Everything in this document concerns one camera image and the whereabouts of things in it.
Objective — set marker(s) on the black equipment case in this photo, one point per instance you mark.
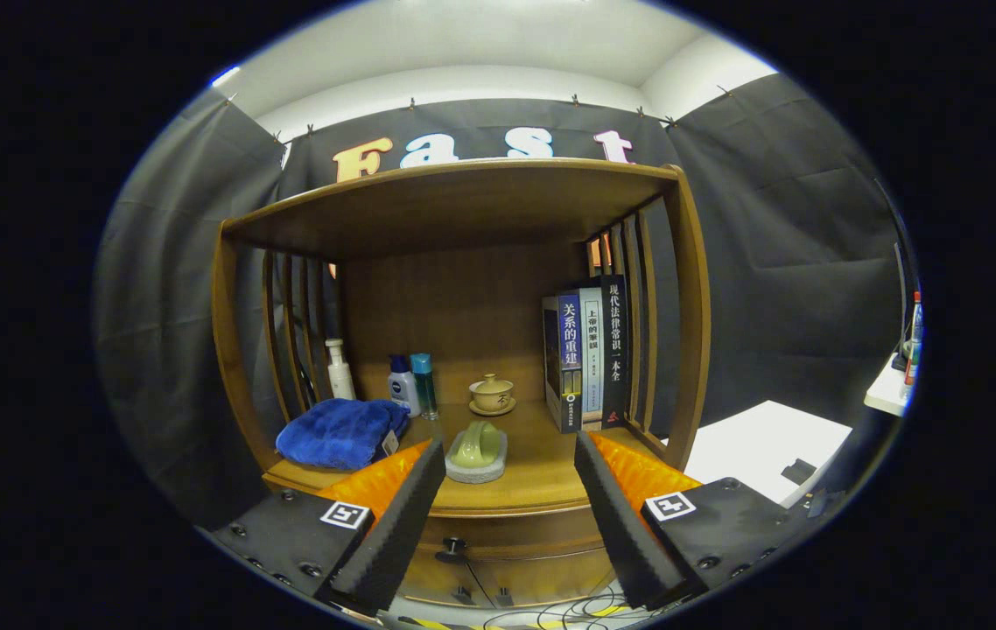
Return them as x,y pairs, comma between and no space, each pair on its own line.
824,501

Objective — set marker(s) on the wooden countertop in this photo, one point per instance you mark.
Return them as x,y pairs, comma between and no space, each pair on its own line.
533,481

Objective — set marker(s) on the black book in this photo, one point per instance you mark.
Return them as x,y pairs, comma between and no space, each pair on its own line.
614,341

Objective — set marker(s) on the white spine book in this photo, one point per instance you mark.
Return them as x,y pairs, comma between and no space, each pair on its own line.
592,350

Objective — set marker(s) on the white bottle with blue cap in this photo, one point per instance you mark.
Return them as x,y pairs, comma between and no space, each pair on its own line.
402,385

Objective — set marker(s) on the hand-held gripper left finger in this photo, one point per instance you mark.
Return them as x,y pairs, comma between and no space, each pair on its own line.
402,534

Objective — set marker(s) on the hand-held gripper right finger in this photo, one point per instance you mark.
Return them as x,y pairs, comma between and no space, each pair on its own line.
620,525

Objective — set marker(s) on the teal bottle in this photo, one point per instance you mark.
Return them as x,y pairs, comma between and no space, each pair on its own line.
424,381

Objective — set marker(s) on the black drawer knob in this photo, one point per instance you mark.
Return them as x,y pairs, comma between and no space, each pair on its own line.
452,549

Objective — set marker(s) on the ceiling light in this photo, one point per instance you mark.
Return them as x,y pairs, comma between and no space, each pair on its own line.
225,76

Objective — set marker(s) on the dark blue book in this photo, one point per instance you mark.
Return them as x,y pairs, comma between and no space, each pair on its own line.
568,359

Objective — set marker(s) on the clear water bottle red label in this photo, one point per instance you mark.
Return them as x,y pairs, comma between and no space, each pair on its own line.
912,341

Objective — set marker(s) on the wooden drawer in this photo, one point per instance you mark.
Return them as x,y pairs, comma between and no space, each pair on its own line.
533,534

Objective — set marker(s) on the blue towel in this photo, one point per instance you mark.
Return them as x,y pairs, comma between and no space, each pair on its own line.
336,433

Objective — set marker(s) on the white desk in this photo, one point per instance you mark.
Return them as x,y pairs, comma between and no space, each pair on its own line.
887,389

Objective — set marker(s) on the white pump bottle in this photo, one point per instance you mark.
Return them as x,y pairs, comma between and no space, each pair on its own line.
340,372

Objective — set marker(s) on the wooden cabinet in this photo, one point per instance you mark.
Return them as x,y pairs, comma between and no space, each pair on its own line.
463,306

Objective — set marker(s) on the beige lidded teacup with saucer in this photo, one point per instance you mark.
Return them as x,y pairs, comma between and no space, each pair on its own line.
492,394

